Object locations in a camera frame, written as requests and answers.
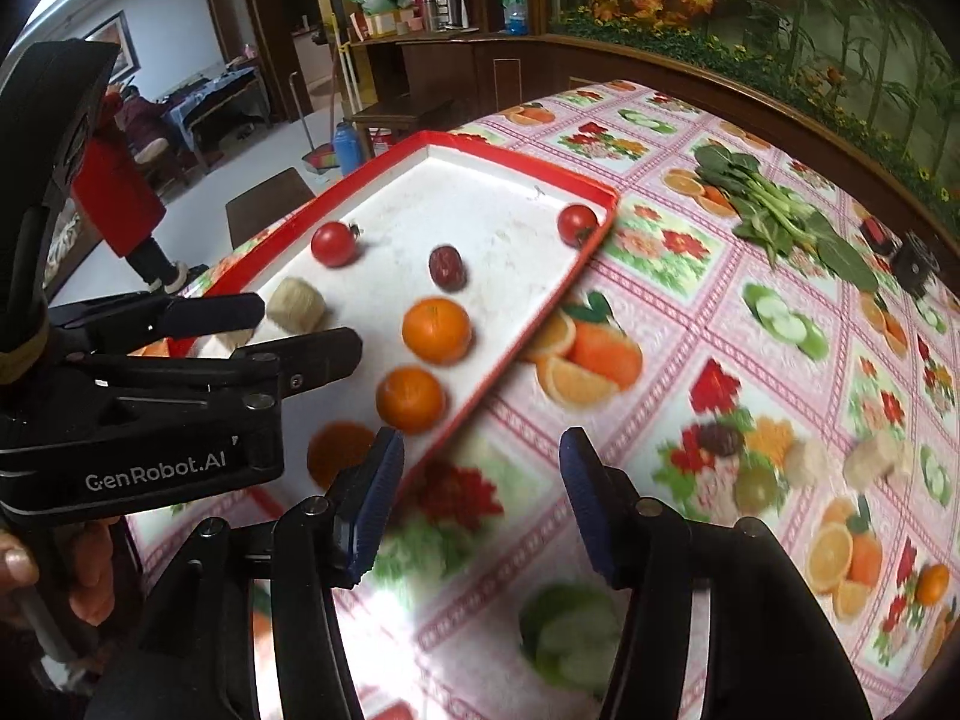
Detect large red tomato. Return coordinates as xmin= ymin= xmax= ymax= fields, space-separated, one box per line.
xmin=311 ymin=221 xmax=359 ymax=268

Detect dark red jujube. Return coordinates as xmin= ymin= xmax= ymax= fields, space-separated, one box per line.
xmin=428 ymin=244 xmax=467 ymax=293
xmin=698 ymin=421 xmax=745 ymax=457

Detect operator left hand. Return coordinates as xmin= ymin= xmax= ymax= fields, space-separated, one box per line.
xmin=0 ymin=520 xmax=119 ymax=631

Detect beige biscuit in tray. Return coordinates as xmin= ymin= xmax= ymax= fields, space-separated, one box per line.
xmin=267 ymin=277 xmax=327 ymax=335

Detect dark orange round fruit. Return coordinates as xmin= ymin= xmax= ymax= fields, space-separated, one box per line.
xmin=308 ymin=421 xmax=374 ymax=489

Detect orange tangerine lower tray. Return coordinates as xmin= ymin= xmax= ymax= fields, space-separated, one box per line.
xmin=376 ymin=366 xmax=448 ymax=434

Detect orange tangerine tray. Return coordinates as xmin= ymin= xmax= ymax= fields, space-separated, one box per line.
xmin=402 ymin=298 xmax=473 ymax=366
xmin=376 ymin=366 xmax=448 ymax=434

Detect orange tangerine upper tray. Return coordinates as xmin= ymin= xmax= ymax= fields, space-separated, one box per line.
xmin=402 ymin=298 xmax=473 ymax=366

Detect person in red coat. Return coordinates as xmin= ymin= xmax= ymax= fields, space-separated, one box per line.
xmin=71 ymin=91 xmax=189 ymax=294

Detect dark wooden stool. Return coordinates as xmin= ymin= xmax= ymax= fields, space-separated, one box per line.
xmin=224 ymin=167 xmax=314 ymax=249

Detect red rimmed white tray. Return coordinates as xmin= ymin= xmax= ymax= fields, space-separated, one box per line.
xmin=190 ymin=132 xmax=620 ymax=514

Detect broom with dustpan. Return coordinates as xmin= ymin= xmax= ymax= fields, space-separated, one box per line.
xmin=288 ymin=70 xmax=342 ymax=176

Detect blue water jug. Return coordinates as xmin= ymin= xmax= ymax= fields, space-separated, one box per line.
xmin=332 ymin=121 xmax=364 ymax=177

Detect seated person dark clothes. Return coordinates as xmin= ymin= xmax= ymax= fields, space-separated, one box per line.
xmin=116 ymin=85 xmax=171 ymax=166

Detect floral plastic tablecloth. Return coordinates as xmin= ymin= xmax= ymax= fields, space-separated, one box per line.
xmin=130 ymin=82 xmax=958 ymax=718

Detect blue cloth covered table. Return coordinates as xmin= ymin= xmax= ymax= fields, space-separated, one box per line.
xmin=163 ymin=65 xmax=274 ymax=172

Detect small red tomato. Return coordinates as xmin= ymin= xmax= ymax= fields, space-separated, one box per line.
xmin=556 ymin=203 xmax=599 ymax=249

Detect green leafy vegetable bunch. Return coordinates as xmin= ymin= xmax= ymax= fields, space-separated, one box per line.
xmin=693 ymin=143 xmax=878 ymax=293

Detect tangerine on table lower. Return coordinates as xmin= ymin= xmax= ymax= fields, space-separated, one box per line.
xmin=914 ymin=564 xmax=950 ymax=608

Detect red small object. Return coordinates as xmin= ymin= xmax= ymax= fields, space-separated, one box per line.
xmin=859 ymin=216 xmax=895 ymax=257

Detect black small box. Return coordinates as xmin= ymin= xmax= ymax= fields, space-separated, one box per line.
xmin=890 ymin=231 xmax=940 ymax=299

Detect framed wall picture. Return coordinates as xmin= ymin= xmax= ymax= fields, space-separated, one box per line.
xmin=85 ymin=11 xmax=140 ymax=83

